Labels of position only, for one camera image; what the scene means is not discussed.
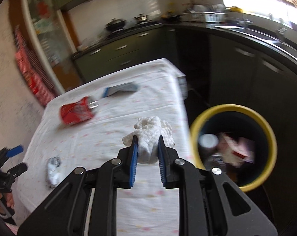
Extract yellow rimmed trash bin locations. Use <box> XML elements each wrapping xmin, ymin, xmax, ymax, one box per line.
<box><xmin>190</xmin><ymin>104</ymin><xmax>277</xmax><ymax>192</ymax></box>

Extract red white milk carton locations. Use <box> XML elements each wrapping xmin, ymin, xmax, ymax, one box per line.
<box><xmin>217</xmin><ymin>133</ymin><xmax>255</xmax><ymax>168</ymax></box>

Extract red patterned apron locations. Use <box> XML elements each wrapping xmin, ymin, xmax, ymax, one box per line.
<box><xmin>14</xmin><ymin>25</ymin><xmax>56</xmax><ymax>107</ymax></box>

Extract white patterned tablecloth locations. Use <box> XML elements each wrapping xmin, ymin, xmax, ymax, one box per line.
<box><xmin>17</xmin><ymin>59</ymin><xmax>193</xmax><ymax>235</ymax></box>

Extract red cola can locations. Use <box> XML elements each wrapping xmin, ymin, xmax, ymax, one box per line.
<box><xmin>60</xmin><ymin>96</ymin><xmax>99</xmax><ymax>125</ymax></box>

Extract green lower cabinets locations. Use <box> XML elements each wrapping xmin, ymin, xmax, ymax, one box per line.
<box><xmin>72</xmin><ymin>25</ymin><xmax>297</xmax><ymax>119</ymax></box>

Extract person's left hand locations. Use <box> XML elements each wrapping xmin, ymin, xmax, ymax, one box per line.
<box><xmin>0</xmin><ymin>191</ymin><xmax>16</xmax><ymax>214</ymax></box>

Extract glass sliding door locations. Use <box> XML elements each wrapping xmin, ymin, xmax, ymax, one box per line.
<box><xmin>21</xmin><ymin>0</ymin><xmax>81</xmax><ymax>95</ymax></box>

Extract crumpled silver wrapper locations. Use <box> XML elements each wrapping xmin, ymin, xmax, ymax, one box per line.
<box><xmin>46</xmin><ymin>156</ymin><xmax>61</xmax><ymax>189</ymax></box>

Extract white dish rack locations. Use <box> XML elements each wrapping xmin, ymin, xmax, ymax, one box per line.
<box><xmin>181</xmin><ymin>4</ymin><xmax>227</xmax><ymax>23</ymax></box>

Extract steel kitchen sink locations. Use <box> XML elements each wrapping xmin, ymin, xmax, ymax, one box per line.
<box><xmin>216</xmin><ymin>26</ymin><xmax>297</xmax><ymax>57</ymax></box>

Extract small metal pot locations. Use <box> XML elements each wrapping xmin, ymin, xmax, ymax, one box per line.
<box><xmin>134</xmin><ymin>14</ymin><xmax>149</xmax><ymax>25</ymax></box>

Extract black wok with lid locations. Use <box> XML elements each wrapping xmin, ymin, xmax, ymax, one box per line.
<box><xmin>105</xmin><ymin>19</ymin><xmax>126</xmax><ymax>32</ymax></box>

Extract white tissue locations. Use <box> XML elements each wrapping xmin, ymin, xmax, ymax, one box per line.
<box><xmin>122</xmin><ymin>116</ymin><xmax>175</xmax><ymax>165</ymax></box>

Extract blue grey wrapper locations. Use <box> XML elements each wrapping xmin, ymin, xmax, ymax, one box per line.
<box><xmin>102</xmin><ymin>82</ymin><xmax>139</xmax><ymax>98</ymax></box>

